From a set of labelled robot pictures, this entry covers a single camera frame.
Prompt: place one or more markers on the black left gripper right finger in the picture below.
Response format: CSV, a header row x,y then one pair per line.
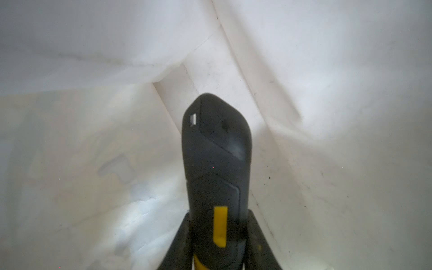
x,y
259,255

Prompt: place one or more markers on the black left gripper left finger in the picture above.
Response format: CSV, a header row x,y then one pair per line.
x,y
180,253

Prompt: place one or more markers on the white pouch with yellow handles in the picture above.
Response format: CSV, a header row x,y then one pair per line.
x,y
337,94

